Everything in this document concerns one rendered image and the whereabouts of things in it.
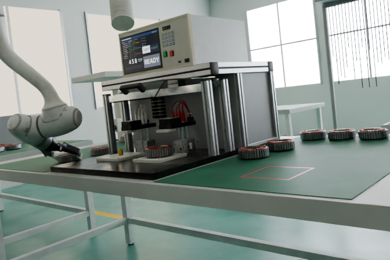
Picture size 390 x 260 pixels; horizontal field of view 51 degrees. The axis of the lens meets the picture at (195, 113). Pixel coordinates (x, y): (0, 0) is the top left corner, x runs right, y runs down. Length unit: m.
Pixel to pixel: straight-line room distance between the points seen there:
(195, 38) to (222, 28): 0.19
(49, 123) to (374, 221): 1.26
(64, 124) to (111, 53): 5.80
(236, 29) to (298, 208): 1.08
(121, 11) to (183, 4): 6.12
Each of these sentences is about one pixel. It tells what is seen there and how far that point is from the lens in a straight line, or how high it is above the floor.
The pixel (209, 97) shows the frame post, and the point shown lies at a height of 0.99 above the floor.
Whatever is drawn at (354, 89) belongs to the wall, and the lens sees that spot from 7.95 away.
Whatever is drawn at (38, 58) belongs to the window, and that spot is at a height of 1.84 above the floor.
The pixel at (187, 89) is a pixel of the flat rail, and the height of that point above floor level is 1.03.
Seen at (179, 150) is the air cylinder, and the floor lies 0.79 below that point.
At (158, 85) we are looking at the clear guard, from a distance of 1.37.
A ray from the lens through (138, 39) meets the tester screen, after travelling 1.81.
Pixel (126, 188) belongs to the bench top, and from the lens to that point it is 1.34.
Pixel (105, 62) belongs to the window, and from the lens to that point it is 7.35.
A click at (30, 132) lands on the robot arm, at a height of 0.92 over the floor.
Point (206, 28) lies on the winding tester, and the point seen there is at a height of 1.27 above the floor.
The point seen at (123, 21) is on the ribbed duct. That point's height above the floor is 1.58.
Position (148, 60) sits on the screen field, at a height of 1.17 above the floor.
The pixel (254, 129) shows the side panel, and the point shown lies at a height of 0.83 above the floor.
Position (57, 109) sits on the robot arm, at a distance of 1.70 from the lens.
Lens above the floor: 0.99
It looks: 2 degrees down
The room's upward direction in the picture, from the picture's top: 6 degrees counter-clockwise
